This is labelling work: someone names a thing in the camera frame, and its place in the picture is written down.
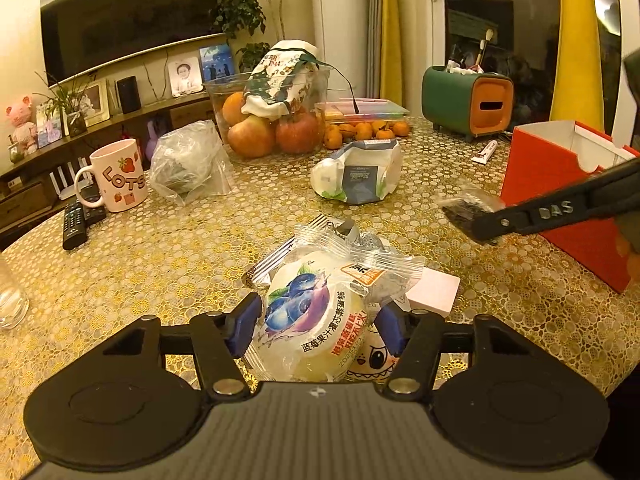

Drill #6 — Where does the dark snack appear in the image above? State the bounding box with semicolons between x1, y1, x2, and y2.
440;187;503;238

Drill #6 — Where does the pile of small tangerines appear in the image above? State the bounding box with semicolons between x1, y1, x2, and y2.
322;119;412;150

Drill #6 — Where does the potted grass plant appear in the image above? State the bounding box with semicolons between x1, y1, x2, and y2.
35;71;96;138

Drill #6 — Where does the makeup brush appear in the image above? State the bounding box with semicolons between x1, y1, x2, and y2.
476;27;494;63

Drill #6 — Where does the tall green houseplant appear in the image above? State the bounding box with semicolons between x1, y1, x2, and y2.
210;0;307;72

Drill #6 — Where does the grey curtain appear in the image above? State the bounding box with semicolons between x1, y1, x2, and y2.
362;0;383;100

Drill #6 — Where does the white wet wipes pack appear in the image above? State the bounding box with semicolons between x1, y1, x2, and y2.
310;139;403;205

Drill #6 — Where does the green orange desk organizer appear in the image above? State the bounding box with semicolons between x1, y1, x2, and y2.
421;62;515;142

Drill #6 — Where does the grey snack packet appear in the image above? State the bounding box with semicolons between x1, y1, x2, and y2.
334;219;392;253

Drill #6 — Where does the wooden photo frame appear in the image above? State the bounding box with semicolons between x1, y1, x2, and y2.
77;78;111;127

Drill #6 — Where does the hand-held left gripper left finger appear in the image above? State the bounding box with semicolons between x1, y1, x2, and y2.
102;292;263;402

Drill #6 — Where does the clear fruit container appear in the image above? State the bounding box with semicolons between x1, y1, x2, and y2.
205;62;332;161

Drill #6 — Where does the flat pink plastic case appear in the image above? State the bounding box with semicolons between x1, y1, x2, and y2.
315;97;410;123

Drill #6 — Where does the blueberry cake packet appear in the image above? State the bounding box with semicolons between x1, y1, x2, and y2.
243;225;431;383

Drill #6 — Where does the small black speaker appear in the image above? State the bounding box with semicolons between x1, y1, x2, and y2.
116;76;142;115

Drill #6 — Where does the purple rabbit toy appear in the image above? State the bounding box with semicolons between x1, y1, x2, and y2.
145;117;172;161

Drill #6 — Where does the small photo card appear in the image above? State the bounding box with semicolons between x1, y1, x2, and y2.
35;105;66;148

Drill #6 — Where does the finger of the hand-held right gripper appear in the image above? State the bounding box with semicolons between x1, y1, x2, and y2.
472;159;640;245

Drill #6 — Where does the pink pig plush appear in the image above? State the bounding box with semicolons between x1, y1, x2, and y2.
6;99;40;156

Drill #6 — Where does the orange fruit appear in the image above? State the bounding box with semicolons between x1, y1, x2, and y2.
221;92;249;126

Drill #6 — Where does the gold lace covered desktop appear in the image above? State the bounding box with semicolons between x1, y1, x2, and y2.
0;110;640;480

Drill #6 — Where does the pink strawberry print mug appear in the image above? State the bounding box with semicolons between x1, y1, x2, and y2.
75;138;150;212

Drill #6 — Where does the wooden television cabinet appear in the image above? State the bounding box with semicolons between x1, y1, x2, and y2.
0;91;221;248

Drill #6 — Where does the white router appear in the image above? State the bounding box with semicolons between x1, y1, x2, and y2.
47;160;96;196

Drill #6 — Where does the cartoon face snack packet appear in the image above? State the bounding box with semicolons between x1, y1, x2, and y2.
345;325;401;384

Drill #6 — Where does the short black remote control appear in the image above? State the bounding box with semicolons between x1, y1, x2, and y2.
81;187;108;226

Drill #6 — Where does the silver foil packet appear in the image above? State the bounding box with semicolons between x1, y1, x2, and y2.
242;214;341;291

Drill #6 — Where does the yellow curtain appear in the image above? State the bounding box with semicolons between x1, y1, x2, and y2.
379;0;404;106

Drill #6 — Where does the blue picture print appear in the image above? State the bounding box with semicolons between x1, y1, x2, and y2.
199;44;236;81

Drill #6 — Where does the small white tube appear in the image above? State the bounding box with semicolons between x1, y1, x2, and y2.
471;139;500;165

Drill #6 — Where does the long black remote control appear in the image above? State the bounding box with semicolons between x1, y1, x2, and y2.
62;200;89;251

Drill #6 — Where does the white standing air conditioner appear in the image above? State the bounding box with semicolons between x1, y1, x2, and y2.
312;0;371;102

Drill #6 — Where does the white portrait photo frame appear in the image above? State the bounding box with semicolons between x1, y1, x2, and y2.
167;51;205;98

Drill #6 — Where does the flat screen television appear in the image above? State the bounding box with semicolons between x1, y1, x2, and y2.
40;0;231;81

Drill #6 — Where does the red cardboard box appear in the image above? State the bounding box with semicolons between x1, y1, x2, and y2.
500;120;640;293

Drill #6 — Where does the red yellow apple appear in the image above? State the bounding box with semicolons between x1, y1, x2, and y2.
227;116;277;157

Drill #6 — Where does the clear plastic bag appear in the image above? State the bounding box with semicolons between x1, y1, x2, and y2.
150;121;236;204

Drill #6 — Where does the white green printed bag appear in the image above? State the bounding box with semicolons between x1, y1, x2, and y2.
241;40;321;122

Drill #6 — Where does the clear drinking glass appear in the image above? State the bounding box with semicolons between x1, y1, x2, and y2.
0;255;30;330

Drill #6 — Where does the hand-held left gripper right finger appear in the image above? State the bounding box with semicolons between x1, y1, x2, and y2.
376;306;526;402

